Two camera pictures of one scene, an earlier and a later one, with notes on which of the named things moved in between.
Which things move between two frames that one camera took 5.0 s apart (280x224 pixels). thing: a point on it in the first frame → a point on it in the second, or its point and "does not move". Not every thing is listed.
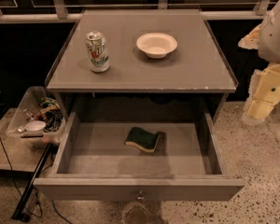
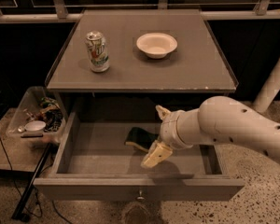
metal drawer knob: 140,197 does not move
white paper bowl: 157,45 does not move
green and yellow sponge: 142,139 does not move
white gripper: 274,41 → 168,130
